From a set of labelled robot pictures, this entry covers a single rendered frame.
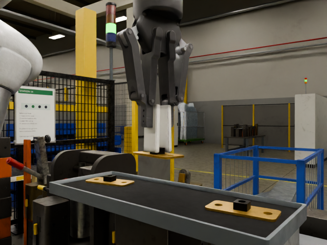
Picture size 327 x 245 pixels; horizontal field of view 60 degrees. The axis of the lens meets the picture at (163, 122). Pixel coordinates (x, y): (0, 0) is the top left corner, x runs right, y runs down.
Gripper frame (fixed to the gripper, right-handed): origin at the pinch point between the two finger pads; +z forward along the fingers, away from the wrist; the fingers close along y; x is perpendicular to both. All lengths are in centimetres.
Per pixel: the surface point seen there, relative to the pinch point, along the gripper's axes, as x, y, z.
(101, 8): 442, 222, -209
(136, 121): 282, 189, -1
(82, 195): 6.1, -9.2, 9.8
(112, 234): 19.7, 3.5, 23.0
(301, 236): -3.7, 39.9, 25.7
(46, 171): 69, 5, 17
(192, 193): -3.4, 4.1, 9.8
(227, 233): -16.7, -4.9, 9.6
